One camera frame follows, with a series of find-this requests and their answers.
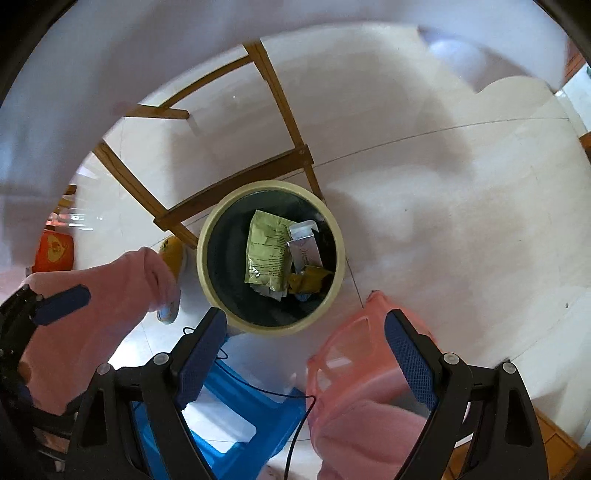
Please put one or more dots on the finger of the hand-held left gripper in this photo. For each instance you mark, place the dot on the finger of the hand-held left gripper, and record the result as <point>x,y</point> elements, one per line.
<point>62,304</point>

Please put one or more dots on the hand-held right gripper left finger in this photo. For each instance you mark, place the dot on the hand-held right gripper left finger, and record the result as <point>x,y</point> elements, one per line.
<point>203,355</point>

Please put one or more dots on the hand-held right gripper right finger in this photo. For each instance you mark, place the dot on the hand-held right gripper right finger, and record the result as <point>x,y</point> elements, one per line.
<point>411,360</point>

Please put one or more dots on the cream rimmed trash bin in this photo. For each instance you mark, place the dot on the cream rimmed trash bin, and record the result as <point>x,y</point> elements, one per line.
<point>221,258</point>

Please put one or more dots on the orange red box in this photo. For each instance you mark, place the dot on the orange red box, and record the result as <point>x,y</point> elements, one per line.
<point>53,251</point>

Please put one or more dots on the pale blue shoe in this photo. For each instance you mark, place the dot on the pale blue shoe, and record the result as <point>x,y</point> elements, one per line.
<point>168,311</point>

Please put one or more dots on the pink plastic stool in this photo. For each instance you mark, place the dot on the pink plastic stool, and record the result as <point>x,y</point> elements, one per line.
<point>351,360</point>

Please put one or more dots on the blue plastic stool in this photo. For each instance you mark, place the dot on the blue plastic stool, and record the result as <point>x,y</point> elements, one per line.
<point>240,406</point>

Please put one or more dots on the yellow slipper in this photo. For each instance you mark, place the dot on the yellow slipper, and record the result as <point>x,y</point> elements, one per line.
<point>175,254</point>

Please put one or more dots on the green foil packet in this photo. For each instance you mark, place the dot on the green foil packet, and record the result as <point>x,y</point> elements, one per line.
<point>268,249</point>

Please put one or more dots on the yellow wrapper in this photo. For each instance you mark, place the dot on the yellow wrapper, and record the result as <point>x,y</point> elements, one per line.
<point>311,279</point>

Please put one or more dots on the silver white packet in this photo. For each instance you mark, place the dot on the silver white packet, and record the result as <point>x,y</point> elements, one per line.
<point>304,251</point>

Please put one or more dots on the brown wooden board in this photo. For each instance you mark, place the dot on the brown wooden board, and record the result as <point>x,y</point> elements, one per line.
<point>558,438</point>

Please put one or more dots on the white tablecloth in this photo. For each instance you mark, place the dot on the white tablecloth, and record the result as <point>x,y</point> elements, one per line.
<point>138,55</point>

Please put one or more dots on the wooden table frame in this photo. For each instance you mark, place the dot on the wooden table frame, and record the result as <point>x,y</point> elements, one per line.
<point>231,191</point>

